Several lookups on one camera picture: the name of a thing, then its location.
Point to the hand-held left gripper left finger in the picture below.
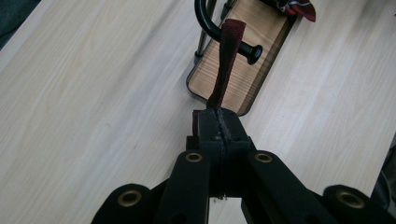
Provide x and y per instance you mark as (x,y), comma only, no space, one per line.
(211,137)

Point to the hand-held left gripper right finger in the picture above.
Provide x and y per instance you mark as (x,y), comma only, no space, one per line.
(235,137)

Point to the black rack with wooden base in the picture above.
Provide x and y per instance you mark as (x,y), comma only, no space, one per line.
(249,81)

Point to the dark red bow tie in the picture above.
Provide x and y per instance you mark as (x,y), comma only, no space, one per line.
(229,53)

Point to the red striped tie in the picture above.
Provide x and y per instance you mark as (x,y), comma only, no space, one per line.
(300,9)

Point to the dark rounded object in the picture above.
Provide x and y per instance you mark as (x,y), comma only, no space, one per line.
(386,186)

